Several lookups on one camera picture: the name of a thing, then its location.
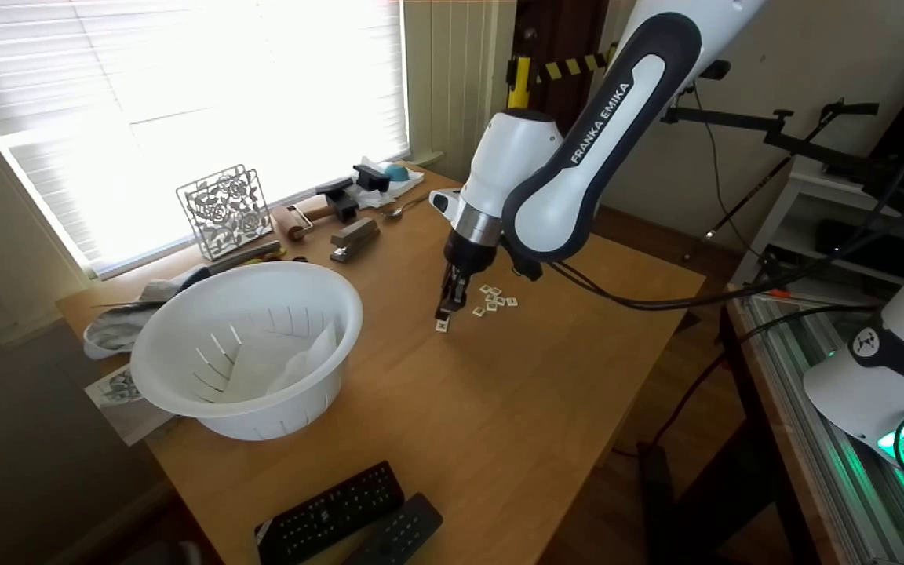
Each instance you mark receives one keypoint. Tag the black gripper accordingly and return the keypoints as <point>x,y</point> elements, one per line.
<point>464,262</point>

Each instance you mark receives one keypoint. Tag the white franka robot arm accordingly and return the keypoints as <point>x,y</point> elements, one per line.
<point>534,191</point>

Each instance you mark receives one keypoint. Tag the grey metal stapler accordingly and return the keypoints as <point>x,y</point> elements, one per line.
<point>352,238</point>

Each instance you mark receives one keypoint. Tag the white cloth with teal item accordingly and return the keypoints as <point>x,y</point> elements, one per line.
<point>401,180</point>

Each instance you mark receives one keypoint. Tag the white plastic colander bowl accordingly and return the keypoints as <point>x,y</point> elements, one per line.
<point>255,351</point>

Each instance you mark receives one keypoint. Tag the small black remote control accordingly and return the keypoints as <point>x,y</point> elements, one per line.
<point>404,534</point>

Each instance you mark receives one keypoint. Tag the large black remote control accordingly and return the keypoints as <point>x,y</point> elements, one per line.
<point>332,517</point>

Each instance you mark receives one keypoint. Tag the paper card under bowl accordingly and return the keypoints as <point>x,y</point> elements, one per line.
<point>120,402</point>

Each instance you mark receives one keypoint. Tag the white wire lattice cube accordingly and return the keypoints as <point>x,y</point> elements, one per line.
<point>228,211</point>

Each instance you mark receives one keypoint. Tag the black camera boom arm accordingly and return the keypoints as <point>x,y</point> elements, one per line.
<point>875,177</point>

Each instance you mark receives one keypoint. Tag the aluminium extrusion robot base frame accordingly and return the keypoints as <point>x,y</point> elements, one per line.
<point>850,493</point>

